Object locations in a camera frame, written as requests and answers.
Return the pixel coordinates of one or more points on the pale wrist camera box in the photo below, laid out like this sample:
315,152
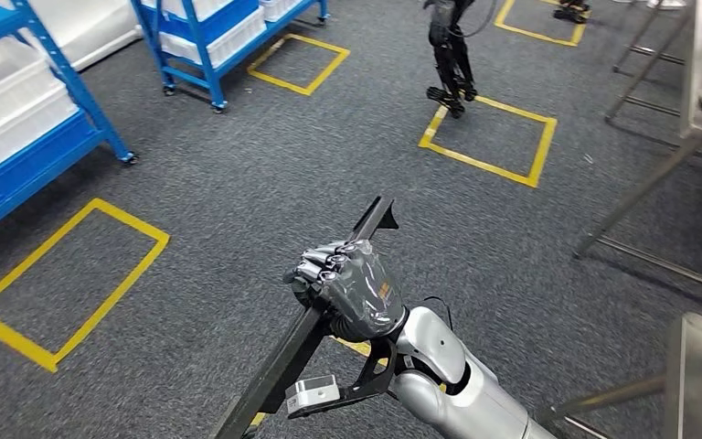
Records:
311,395

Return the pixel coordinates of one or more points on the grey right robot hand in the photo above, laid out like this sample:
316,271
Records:
363,291

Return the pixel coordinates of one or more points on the black humanoid robot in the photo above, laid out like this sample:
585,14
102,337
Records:
448,54

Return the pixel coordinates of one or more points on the steel table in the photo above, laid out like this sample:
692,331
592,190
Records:
696,91

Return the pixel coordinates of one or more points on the black plastic bracket part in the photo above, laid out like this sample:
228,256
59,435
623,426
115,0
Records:
284,369

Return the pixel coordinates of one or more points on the dark shoe-like object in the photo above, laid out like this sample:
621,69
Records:
571,12

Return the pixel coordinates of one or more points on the blue metal shelf rack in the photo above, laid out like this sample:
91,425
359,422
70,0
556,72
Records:
93,121
202,54

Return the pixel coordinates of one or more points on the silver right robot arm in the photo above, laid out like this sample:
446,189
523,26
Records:
472,400

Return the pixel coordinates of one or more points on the white plastic bin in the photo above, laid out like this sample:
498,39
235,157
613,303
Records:
0,69
236,39
205,7
18,130
278,9

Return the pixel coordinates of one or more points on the black camera bracket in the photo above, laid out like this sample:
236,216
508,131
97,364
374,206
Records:
375,372

